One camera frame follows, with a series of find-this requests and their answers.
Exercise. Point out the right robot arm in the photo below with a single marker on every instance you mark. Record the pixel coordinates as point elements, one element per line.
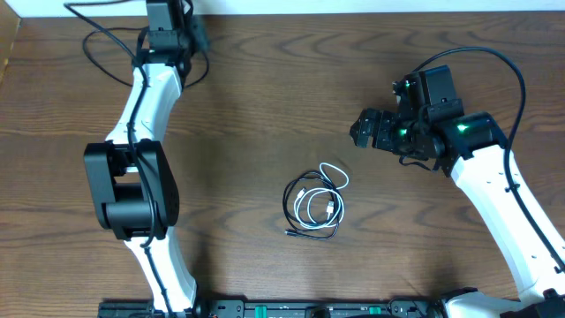
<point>430,123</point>

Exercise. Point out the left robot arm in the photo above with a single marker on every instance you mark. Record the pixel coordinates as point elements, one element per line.
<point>133,188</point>

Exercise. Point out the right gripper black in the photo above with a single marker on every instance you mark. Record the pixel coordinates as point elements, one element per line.
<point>385,120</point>

